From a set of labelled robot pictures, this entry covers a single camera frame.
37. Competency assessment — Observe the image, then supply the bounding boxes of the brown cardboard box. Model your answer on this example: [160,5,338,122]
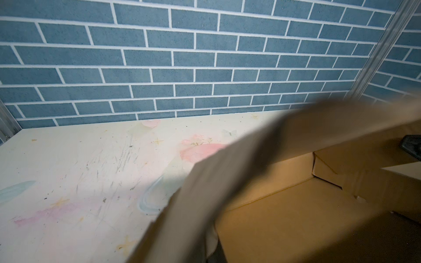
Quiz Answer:
[128,98,421,263]

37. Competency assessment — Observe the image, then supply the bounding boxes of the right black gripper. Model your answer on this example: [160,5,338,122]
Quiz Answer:
[399,135,421,161]

